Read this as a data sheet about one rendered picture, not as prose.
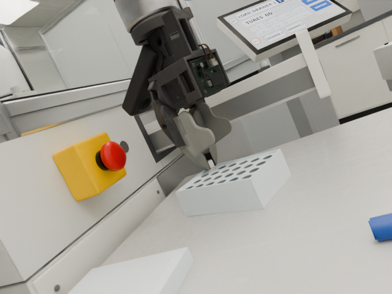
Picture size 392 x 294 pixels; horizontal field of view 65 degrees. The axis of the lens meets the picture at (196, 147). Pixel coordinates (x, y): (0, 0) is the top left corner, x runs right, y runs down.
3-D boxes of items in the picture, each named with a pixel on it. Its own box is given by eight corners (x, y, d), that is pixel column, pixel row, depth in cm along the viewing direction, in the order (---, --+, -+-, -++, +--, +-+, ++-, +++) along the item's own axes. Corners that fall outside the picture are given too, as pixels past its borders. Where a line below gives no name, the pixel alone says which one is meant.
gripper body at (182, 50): (202, 103, 37) (158, 6, 36) (158, 122, 43) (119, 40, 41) (234, 88, 43) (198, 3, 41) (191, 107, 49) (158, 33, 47)
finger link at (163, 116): (177, 149, 41) (151, 87, 40) (170, 151, 42) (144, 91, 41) (199, 137, 45) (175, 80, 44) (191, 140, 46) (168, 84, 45)
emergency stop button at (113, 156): (133, 162, 43) (121, 136, 43) (117, 172, 39) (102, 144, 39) (117, 168, 44) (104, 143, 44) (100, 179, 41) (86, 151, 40)
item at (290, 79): (315, 76, 72) (305, 51, 72) (316, 89, 49) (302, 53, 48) (174, 134, 89) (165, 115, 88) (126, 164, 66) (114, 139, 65)
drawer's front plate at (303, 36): (325, 77, 73) (308, 34, 72) (332, 95, 47) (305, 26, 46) (317, 81, 74) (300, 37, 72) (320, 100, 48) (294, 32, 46)
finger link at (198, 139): (221, 172, 40) (194, 105, 39) (190, 179, 44) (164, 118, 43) (234, 163, 42) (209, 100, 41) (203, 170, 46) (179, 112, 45)
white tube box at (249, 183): (291, 175, 40) (280, 148, 39) (263, 209, 34) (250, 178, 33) (219, 187, 48) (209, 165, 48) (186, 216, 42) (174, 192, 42)
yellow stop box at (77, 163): (132, 172, 46) (110, 128, 45) (102, 193, 39) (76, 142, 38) (107, 182, 48) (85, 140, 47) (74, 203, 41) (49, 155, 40)
